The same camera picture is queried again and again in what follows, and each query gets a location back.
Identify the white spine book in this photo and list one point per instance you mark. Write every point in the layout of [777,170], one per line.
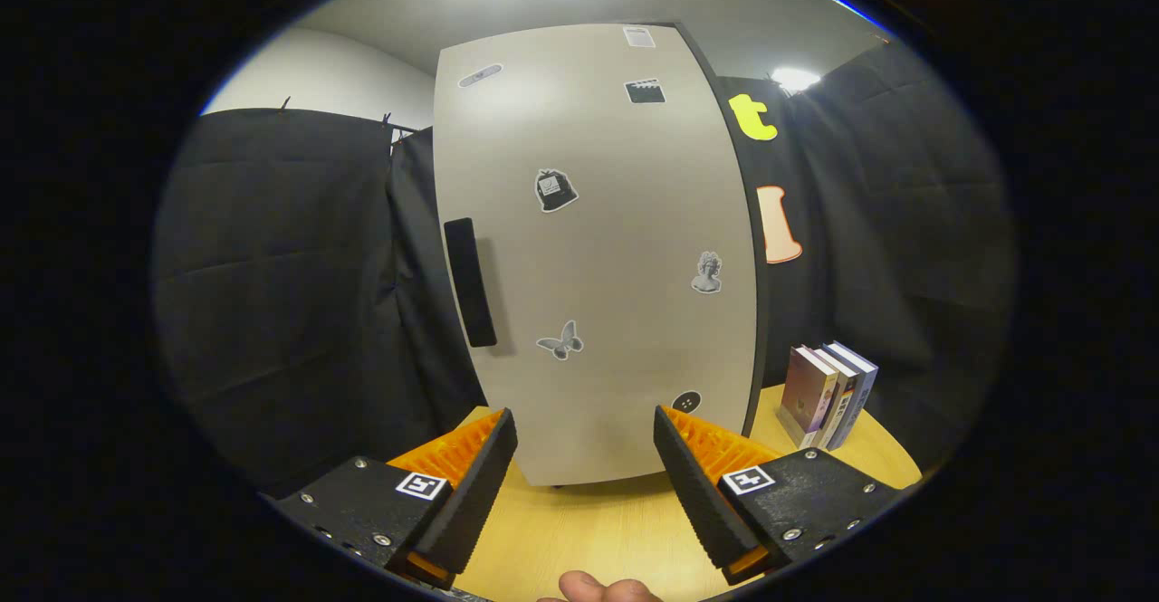
[842,394]

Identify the black backdrop cloth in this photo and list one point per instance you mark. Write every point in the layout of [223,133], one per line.
[272,267]

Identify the dark grey cabinet body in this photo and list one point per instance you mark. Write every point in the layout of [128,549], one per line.
[761,330]

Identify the blue grey book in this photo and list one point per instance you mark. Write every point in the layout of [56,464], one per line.
[862,389]

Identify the long ceiling light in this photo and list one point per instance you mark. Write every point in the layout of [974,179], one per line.
[856,14]

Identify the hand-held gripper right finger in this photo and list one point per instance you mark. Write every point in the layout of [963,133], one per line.
[702,493]

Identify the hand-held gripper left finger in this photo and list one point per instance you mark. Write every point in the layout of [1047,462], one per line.
[471,493]

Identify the small ceiling light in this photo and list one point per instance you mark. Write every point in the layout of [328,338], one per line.
[795,78]

